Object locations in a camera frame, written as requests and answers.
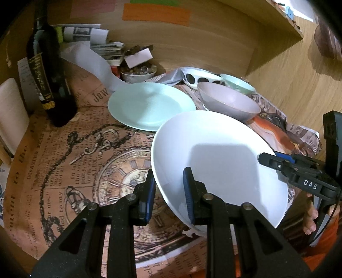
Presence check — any stack of magazines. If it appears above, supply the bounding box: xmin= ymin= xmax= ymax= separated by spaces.
xmin=91 ymin=41 xmax=126 ymax=66

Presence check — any small bowl of trinkets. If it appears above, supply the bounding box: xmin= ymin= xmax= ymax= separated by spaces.
xmin=120 ymin=64 xmax=158 ymax=84

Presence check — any grey bowl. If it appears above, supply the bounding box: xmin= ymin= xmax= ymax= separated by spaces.
xmin=197 ymin=81 xmax=261 ymax=122

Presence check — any white paper strip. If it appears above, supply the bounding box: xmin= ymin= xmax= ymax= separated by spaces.
xmin=61 ymin=43 xmax=126 ymax=94

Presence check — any person's right hand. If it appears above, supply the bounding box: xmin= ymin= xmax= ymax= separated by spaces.
xmin=303 ymin=199 xmax=319 ymax=234

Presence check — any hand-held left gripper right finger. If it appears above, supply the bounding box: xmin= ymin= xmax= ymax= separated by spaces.
xmin=183 ymin=167 xmax=313 ymax=278

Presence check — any small light green bowl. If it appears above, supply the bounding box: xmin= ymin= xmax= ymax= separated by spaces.
xmin=220 ymin=74 xmax=255 ymax=94

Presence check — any dark wine bottle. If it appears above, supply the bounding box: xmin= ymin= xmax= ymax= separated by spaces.
xmin=27 ymin=15 xmax=78 ymax=127

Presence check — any white card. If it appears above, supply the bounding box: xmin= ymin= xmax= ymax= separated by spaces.
xmin=124 ymin=48 xmax=153 ymax=68

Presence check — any light green plate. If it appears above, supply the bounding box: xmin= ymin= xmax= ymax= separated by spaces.
xmin=108 ymin=82 xmax=197 ymax=132

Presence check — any white plate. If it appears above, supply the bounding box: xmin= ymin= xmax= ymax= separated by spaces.
xmin=151 ymin=111 xmax=290 ymax=237

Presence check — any orange paper sheet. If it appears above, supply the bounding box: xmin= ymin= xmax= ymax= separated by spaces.
xmin=122 ymin=4 xmax=191 ymax=26

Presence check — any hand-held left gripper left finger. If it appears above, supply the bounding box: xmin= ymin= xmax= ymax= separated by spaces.
xmin=29 ymin=168 xmax=157 ymax=278

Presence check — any white dish with black dots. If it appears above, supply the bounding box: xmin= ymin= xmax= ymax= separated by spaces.
xmin=182 ymin=67 xmax=226 ymax=87

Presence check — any brown wooden object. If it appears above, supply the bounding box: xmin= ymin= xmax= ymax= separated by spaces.
xmin=314 ymin=24 xmax=342 ymax=58

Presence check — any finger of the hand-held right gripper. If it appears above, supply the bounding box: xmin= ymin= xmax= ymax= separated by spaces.
xmin=258 ymin=152 xmax=298 ymax=177
xmin=274 ymin=151 xmax=321 ymax=168

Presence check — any folded newspaper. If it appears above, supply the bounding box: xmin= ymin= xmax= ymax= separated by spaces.
xmin=57 ymin=24 xmax=109 ymax=44

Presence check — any green paper sheet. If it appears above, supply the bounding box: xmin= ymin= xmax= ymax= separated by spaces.
xmin=130 ymin=0 xmax=180 ymax=6

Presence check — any white printed paper sheet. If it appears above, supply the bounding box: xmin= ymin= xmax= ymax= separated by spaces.
xmin=17 ymin=57 xmax=35 ymax=90

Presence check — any white rectangular panel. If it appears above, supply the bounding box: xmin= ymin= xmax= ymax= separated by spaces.
xmin=0 ymin=77 xmax=30 ymax=158

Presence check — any newspaper print tablecloth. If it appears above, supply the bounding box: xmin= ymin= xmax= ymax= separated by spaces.
xmin=0 ymin=64 xmax=322 ymax=270

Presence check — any pink paper sheet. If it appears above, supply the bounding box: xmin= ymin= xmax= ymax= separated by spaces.
xmin=71 ymin=0 xmax=115 ymax=19

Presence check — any wooden shelf board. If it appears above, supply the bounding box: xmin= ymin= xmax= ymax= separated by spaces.
xmin=248 ymin=0 xmax=305 ymax=43

